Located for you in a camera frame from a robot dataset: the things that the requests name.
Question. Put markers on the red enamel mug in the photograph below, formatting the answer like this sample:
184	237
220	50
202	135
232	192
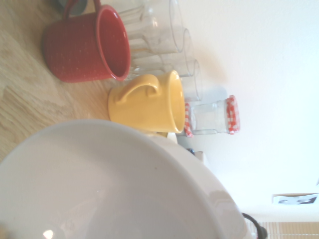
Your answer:
74	54

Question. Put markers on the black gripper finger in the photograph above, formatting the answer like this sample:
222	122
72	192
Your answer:
4	230

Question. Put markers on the bamboo window blind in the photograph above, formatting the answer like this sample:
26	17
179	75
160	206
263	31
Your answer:
294	231

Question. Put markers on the yellow ceramic mug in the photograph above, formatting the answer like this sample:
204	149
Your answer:
144	112

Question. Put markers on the clear drinking glass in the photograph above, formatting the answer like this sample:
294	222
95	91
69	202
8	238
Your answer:
162	25
194	84
174	58

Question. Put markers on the tall wall print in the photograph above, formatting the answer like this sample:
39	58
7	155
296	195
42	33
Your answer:
294	200

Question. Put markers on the glass jar red checked lid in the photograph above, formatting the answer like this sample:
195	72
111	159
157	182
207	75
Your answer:
188	124
211	117

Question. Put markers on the plain white bowl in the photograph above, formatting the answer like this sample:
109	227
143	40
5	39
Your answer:
99	186

